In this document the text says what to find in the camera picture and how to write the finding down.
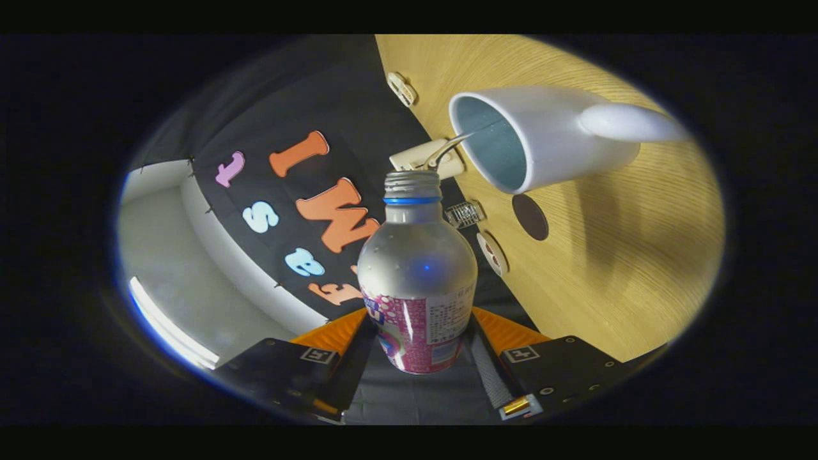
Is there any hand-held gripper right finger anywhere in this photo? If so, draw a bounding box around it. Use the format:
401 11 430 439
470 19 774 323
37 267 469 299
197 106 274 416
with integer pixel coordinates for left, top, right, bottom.
471 307 641 421

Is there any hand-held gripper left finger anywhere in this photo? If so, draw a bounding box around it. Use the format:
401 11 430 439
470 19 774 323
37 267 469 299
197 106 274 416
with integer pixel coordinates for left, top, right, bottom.
214 308 378 424

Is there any silver juice bottle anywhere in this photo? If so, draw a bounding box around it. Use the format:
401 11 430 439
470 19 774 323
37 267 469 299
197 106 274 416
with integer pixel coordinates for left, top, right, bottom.
357 170 479 375

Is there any dark brown round coaster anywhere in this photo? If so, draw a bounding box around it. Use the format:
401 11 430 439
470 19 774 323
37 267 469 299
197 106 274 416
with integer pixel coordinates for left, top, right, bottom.
512 194 550 242

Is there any white cup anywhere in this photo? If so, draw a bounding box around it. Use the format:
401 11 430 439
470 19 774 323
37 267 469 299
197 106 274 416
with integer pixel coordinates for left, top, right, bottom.
449 86 691 195

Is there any small white dish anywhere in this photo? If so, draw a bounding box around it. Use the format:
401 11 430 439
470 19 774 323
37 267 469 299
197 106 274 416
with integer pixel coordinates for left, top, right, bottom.
477 231 509 277

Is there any wooden table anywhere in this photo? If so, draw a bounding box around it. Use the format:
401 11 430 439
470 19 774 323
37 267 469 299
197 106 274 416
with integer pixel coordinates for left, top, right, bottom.
375 34 726 364

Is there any ceiling light panel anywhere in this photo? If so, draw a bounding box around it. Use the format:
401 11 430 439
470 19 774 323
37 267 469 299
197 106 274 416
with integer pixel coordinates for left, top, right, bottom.
128 276 220 371

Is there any white toaster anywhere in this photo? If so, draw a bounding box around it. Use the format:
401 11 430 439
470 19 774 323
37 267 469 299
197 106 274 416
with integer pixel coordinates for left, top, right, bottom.
389 137 466 181

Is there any metal wire basket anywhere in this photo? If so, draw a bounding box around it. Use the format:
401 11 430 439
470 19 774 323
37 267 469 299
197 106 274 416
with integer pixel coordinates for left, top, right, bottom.
445 200 486 229

